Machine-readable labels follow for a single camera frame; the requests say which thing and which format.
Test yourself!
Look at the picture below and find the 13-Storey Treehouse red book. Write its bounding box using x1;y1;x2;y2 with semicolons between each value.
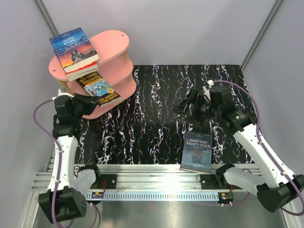
66;62;98;74

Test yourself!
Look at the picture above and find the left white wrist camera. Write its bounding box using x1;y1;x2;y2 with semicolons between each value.
52;88;74;103

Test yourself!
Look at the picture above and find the purple paperback book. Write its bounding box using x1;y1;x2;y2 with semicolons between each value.
66;68;98;81

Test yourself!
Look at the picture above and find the slotted white cable duct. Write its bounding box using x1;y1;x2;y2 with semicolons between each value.
86;191;219;201

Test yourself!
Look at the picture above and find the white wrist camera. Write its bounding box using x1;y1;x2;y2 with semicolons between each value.
203;80;214;102
52;88;74;103

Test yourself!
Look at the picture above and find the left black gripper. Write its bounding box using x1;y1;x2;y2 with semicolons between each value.
70;92;100;120

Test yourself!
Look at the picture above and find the black marble table mat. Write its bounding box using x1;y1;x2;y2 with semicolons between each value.
74;65;254;164

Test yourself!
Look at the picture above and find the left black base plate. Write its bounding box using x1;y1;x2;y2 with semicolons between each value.
90;174;117;190

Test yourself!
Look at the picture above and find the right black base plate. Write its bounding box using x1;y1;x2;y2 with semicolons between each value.
197;174;231;190

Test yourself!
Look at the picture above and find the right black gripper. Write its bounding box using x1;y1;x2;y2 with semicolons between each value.
171;89;221;127

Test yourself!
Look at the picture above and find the aluminium rail frame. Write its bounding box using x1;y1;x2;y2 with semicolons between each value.
22;95;296;228

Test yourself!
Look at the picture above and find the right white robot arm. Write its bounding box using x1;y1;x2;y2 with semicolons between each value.
172;85;304;212

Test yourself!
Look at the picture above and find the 169-Storey Treehouse black book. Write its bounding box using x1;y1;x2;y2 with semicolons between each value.
76;71;121;107

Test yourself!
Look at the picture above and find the Nineteen Eighty-Four blue book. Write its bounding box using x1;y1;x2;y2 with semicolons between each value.
180;132;212;173

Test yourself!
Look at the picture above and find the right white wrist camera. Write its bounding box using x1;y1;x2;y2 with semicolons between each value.
203;80;214;102

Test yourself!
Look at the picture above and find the pink three-tier shelf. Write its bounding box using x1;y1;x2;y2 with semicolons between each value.
48;29;137;120

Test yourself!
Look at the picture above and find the Jane Eyre blue book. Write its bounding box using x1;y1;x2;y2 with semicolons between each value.
48;27;100;72

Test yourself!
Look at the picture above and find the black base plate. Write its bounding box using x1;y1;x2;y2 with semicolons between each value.
90;174;117;190
197;174;231;190

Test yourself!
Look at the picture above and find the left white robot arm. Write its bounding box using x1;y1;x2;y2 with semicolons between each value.
38;90;102;228

